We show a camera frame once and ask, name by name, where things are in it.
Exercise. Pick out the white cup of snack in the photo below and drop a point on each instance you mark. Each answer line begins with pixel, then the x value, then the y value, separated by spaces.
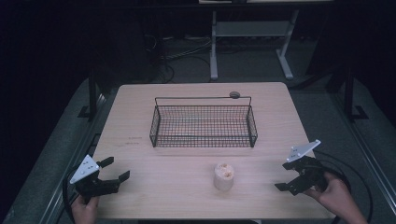
pixel 223 182

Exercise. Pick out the aluminium rail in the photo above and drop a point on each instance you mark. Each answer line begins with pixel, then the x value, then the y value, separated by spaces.
pixel 73 161
pixel 370 158

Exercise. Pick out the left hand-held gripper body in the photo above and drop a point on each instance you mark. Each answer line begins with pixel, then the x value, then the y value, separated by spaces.
pixel 93 186

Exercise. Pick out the black metal stand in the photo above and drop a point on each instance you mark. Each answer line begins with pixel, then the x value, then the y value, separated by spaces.
pixel 349 93
pixel 92 93

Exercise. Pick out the person's left hand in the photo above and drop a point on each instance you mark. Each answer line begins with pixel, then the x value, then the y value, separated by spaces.
pixel 85 213

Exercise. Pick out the person's right hand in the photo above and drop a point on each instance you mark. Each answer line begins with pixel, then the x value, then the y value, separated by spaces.
pixel 336 196

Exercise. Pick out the white desk frame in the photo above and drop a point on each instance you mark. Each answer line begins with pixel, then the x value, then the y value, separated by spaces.
pixel 252 29

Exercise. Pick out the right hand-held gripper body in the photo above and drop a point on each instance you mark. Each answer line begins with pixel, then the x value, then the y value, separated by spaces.
pixel 311 174

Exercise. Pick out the grey round knob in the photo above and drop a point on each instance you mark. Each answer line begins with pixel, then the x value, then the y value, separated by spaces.
pixel 234 94

